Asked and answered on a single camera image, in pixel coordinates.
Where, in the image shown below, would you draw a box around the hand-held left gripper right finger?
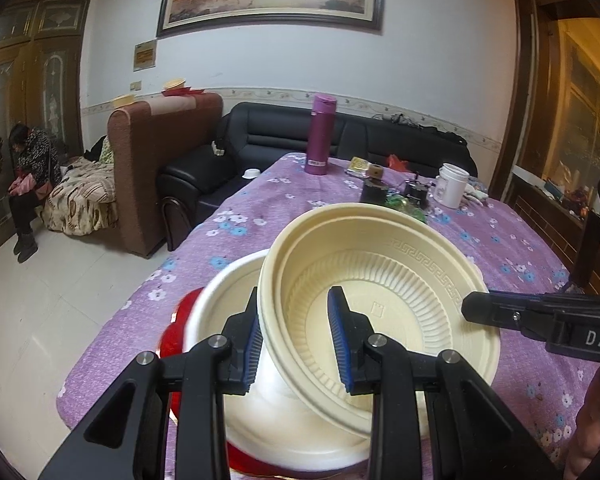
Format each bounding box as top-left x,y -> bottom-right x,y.
327,286 -> 566,480

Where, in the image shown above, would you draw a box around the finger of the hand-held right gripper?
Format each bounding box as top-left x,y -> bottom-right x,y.
461,290 -> 563,343

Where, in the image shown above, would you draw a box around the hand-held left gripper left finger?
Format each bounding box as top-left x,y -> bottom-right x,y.
39,286 -> 266,480

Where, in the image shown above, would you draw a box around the white foam bowl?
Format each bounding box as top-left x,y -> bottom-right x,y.
182,249 -> 431,472

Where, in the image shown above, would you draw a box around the large red plate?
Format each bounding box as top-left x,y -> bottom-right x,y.
159,287 -> 346,480

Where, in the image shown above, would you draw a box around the cream ribbed plastic bowl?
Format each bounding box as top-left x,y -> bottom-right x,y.
257,203 -> 502,437

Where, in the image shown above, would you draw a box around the black stand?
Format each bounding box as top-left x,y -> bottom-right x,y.
572,209 -> 600,287

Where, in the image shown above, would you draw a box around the white gloves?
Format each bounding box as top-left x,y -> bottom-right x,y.
462,184 -> 492,207

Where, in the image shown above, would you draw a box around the white plastic container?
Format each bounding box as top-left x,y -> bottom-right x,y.
434,162 -> 471,210

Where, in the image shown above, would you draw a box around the green plastic wrapper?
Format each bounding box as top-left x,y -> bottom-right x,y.
384,195 -> 427,222

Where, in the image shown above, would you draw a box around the small black device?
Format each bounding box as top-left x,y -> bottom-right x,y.
403,175 -> 432,209

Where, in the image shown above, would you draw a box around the black cylinder with tape roll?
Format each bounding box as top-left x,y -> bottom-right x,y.
360,164 -> 389,206

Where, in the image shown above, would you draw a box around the purple floral tablecloth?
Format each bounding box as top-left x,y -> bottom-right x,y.
55,152 -> 600,480

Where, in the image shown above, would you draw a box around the dark wooden glass cabinet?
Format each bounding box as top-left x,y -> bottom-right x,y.
490,0 -> 600,292

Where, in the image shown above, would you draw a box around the yellow packet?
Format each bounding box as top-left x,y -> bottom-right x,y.
346,156 -> 374,177

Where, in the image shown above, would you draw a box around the dark cloth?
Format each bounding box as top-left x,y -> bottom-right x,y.
420,124 -> 469,147

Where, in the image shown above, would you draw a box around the purple thermos bottle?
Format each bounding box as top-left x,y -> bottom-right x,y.
305,93 -> 337,177

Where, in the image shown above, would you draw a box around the brown armchair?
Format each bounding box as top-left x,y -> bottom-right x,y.
106,91 -> 224,259

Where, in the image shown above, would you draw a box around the black leather sofa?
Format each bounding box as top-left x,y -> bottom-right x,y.
157,101 -> 479,253

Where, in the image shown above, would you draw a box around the printed blanket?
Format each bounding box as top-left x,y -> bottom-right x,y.
42,156 -> 119,237

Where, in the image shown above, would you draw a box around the wooden wardrobe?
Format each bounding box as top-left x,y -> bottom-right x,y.
0,0 -> 94,263

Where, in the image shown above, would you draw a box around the tangle of cables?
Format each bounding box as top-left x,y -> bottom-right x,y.
375,112 -> 422,129

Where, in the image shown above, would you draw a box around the wall plaque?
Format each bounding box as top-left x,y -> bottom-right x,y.
133,38 -> 158,72

